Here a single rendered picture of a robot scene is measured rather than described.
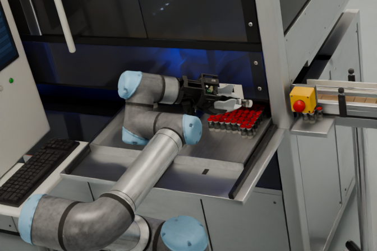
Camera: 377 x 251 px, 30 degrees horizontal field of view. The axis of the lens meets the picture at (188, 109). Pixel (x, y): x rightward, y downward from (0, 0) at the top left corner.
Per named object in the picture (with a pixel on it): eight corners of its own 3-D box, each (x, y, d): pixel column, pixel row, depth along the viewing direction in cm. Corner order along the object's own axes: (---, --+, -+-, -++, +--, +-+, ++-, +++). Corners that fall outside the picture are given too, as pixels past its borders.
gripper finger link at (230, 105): (249, 106, 196) (220, 100, 193) (239, 116, 201) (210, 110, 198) (248, 96, 198) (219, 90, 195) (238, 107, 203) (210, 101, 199)
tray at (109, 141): (136, 103, 280) (134, 96, 278) (194, 108, 268) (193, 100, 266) (91, 152, 255) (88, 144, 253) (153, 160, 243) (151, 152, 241)
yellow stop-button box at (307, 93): (298, 101, 244) (295, 83, 240) (318, 102, 241) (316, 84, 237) (290, 112, 238) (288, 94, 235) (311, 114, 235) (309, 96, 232)
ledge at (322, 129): (303, 113, 255) (302, 108, 254) (338, 116, 249) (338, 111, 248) (291, 134, 245) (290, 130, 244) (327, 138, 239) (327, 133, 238)
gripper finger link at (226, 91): (247, 90, 199) (219, 88, 195) (237, 101, 204) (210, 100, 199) (244, 81, 201) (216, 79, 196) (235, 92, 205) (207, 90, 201)
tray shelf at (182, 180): (127, 106, 283) (125, 102, 282) (292, 121, 251) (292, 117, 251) (60, 177, 248) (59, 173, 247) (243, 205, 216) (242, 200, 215)
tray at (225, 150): (213, 110, 265) (212, 102, 263) (279, 116, 253) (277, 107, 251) (174, 162, 240) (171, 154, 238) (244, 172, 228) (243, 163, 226)
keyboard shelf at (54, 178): (38, 139, 290) (36, 134, 288) (93, 147, 277) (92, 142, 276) (-34, 208, 257) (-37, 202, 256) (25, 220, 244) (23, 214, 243)
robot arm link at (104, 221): (98, 236, 145) (199, 103, 179) (56, 226, 150) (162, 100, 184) (113, 274, 151) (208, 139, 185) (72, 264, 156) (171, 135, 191)
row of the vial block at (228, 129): (210, 127, 254) (208, 116, 252) (257, 132, 246) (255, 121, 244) (208, 130, 252) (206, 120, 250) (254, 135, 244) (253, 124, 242)
